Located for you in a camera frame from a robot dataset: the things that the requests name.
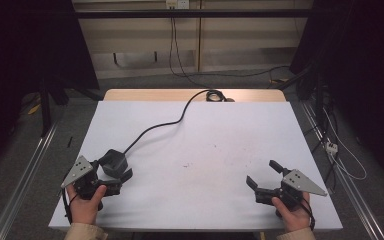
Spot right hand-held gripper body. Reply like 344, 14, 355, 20
254, 169, 329, 210

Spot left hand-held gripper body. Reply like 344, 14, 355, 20
60, 155, 123, 201

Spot black power adapter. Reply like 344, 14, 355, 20
98, 148, 129, 179

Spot person's right hand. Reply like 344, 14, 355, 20
271, 192, 312, 234

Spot person's left hand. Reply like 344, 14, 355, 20
66, 184, 108, 226

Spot white table mat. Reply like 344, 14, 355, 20
48, 100, 344, 232

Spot white power strip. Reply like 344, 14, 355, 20
325, 140, 340, 157

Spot black curtain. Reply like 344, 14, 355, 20
0, 0, 100, 181
289, 0, 384, 188

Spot black metal crossbar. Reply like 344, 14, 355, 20
73, 9, 314, 19

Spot black wrist strap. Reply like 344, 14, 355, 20
299, 195, 316, 232
61, 187, 80, 225

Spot aluminium floor rail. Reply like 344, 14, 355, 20
300, 99, 384, 240
0, 119, 61, 240

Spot white thin cable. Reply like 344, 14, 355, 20
322, 107, 368, 182

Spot black power cable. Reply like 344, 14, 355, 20
123, 89, 236, 155

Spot black hanging cable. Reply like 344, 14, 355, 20
168, 8, 291, 90

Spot white wall socket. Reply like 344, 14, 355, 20
165, 0, 191, 10

